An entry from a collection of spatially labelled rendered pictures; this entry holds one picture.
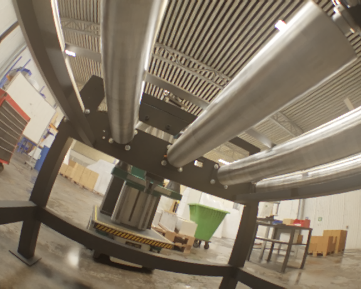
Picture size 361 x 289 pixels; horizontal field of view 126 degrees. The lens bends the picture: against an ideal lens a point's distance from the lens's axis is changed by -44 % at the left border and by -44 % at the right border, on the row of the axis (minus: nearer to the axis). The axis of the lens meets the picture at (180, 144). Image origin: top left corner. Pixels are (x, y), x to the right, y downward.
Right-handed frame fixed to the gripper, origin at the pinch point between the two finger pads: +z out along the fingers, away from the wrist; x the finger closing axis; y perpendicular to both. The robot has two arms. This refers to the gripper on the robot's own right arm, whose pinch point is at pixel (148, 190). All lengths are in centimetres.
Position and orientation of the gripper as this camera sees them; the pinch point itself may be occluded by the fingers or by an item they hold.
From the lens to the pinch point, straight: 112.6
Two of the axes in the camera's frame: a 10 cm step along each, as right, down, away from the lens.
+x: -8.3, -4.4, -3.5
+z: -2.9, 8.7, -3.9
